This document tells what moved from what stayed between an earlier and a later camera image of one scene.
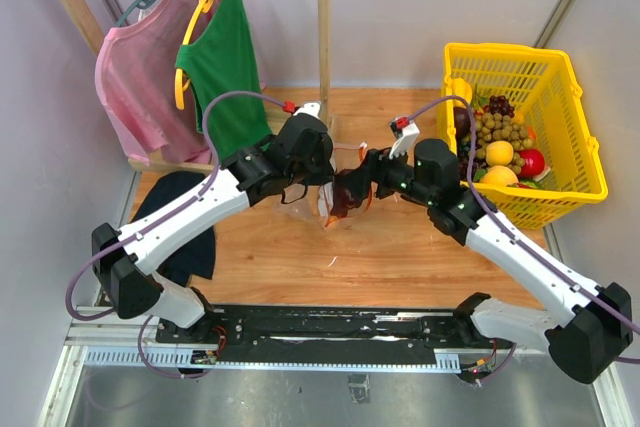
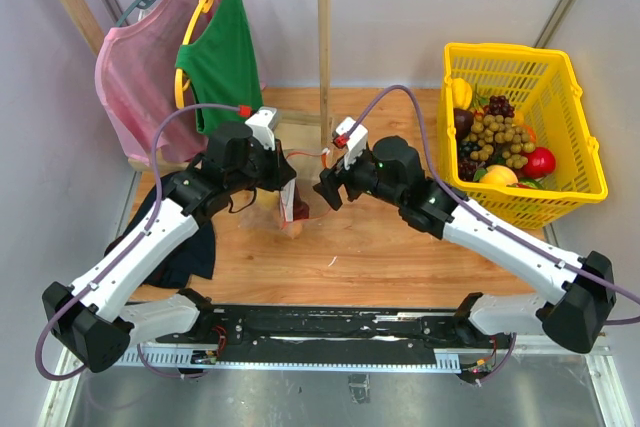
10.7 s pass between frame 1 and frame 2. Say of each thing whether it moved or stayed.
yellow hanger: stayed
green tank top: stayed
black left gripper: moved
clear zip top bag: moved
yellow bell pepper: stayed
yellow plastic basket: stayed
